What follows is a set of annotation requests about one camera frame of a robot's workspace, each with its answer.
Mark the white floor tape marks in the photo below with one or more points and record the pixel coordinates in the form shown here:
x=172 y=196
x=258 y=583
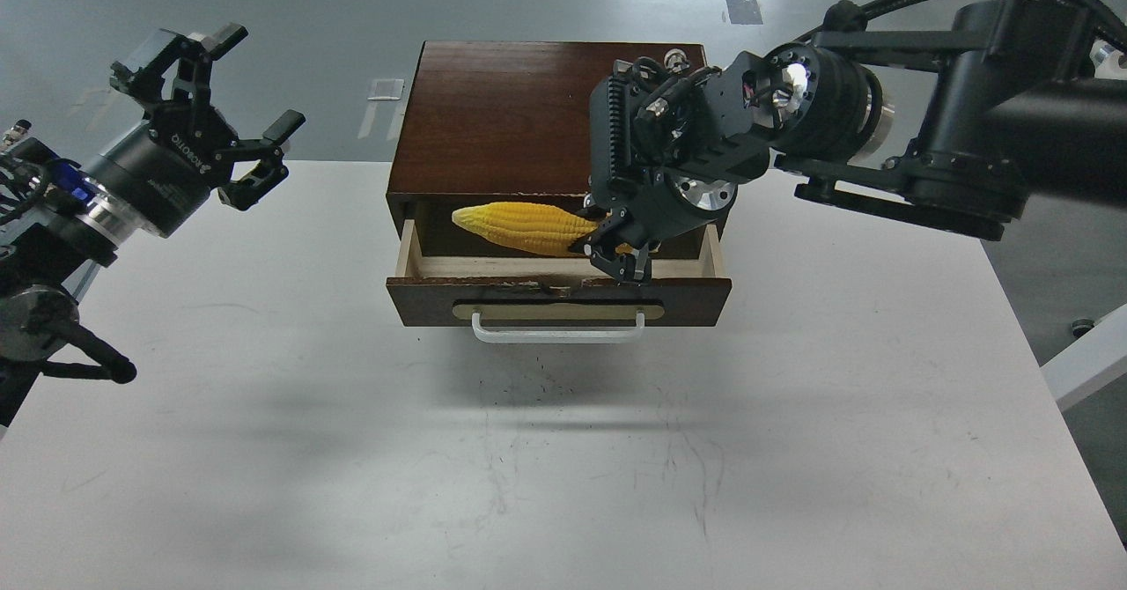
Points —
x=386 y=102

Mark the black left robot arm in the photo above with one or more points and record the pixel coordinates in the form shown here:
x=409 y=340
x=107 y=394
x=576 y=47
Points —
x=62 y=220

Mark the wooden drawer with white handle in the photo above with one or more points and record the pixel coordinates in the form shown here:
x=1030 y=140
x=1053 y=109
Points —
x=446 y=277

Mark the yellow corn cob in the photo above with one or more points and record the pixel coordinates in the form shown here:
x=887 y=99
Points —
x=534 y=228

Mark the dark wooden drawer cabinet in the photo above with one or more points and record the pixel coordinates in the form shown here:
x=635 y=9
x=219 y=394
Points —
x=494 y=121

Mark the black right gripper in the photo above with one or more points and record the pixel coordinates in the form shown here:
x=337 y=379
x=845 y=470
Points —
x=662 y=205

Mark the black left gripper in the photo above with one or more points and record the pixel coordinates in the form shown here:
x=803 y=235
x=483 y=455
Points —
x=162 y=176

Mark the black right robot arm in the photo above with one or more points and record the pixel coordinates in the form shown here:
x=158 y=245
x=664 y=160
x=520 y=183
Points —
x=941 y=113

